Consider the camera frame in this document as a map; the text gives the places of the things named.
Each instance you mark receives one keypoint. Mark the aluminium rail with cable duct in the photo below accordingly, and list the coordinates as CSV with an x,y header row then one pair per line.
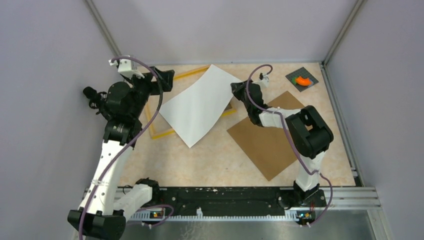
x,y
338,198

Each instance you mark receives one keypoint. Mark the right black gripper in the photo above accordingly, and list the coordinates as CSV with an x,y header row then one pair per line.
x,y
236,88

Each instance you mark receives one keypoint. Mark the grey building block plate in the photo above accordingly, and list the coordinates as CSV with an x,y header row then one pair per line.
x,y
304,73

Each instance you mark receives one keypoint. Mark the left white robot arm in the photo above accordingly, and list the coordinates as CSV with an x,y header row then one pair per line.
x,y
99,214

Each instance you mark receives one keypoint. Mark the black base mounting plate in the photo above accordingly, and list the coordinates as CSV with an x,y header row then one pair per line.
x,y
285,197

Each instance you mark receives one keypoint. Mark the orange curved block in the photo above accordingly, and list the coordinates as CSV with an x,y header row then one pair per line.
x,y
305,82

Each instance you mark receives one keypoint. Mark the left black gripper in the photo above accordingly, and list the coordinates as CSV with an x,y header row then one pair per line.
x,y
154,85

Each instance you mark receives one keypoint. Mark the brown cardboard backing board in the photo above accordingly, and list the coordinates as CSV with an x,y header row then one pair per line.
x,y
266,147

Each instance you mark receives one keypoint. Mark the black microphone on tripod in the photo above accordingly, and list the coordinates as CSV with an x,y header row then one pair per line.
x,y
97,100

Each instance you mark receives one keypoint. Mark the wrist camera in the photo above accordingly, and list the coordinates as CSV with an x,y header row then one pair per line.
x,y
126,67
264,80

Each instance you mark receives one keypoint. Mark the yellow wooden picture frame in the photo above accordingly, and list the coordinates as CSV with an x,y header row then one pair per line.
x,y
159,128

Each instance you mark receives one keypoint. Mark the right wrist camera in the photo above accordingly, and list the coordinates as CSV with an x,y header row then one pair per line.
x,y
264,80

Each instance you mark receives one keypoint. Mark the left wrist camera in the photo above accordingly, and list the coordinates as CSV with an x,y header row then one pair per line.
x,y
126,67

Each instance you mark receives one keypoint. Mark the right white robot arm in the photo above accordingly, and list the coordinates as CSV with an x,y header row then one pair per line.
x,y
307,133

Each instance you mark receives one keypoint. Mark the building photo print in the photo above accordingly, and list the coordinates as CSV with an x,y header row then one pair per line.
x,y
193,112

